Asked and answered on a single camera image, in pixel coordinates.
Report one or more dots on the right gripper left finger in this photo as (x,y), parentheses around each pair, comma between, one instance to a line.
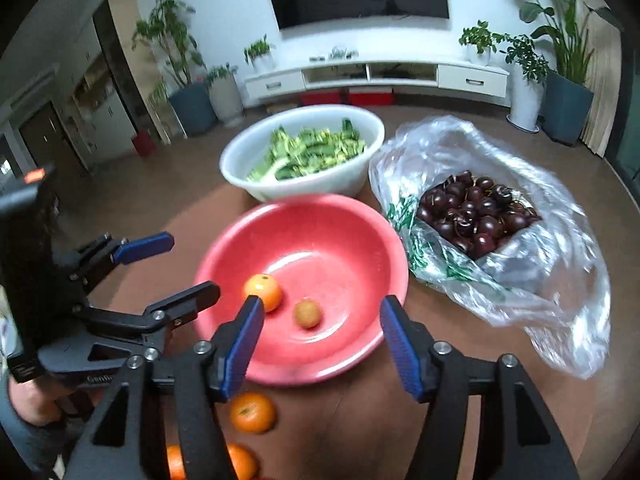
(235,343)

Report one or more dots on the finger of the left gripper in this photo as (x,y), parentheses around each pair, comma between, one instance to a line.
(184,307)
(131,251)

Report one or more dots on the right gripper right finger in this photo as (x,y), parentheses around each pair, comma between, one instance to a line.
(410,345)

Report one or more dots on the small orange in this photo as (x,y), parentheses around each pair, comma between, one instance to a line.
(253,413)

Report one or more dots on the tan round fruit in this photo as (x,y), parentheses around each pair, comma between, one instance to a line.
(307,314)

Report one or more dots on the person's left hand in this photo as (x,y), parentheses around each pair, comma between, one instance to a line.
(36,401)

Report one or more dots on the brown tablecloth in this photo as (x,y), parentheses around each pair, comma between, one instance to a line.
(362,424)

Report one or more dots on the red bin on floor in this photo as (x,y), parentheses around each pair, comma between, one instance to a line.
(143,143)

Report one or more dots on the red plastic basin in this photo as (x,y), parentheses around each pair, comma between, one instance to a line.
(330,248)

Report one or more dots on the clear plastic bag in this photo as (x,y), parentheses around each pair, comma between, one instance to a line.
(550,279)

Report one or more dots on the dark cherries pile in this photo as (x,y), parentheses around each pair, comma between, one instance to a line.
(478,215)

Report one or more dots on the tall plant blue pot left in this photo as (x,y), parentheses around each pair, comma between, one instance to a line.
(167,29)

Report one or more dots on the tall plant blue pot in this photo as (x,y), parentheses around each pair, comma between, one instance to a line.
(567,100)
(167,29)

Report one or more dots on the white shelving cabinet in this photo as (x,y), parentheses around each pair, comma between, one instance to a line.
(89,91)

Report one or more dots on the plant white pot left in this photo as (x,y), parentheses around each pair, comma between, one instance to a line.
(224,94)

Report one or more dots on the green vegetables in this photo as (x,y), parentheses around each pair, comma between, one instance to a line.
(311,151)

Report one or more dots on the white plastic basin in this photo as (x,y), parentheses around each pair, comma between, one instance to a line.
(248,149)

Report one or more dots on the small plant on cabinet left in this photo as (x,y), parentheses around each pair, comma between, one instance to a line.
(259,55)

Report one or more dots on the small plant on cabinet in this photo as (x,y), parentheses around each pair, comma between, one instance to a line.
(259,55)
(480,43)

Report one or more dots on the red box under cabinet left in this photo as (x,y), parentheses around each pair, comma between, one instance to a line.
(332,96)

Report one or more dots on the red box under cabinet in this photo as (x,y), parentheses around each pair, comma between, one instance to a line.
(375,96)
(332,96)

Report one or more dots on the red box under cabinet right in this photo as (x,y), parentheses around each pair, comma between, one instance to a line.
(375,96)

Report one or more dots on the white tv cabinet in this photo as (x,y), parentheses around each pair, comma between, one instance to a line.
(454,76)

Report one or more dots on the tall plant blue pot right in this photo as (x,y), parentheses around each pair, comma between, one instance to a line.
(567,100)

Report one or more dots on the plant tall white pot right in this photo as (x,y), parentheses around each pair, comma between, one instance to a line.
(529,71)

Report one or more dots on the small plant on cabinet right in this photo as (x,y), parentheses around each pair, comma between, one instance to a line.
(480,43)

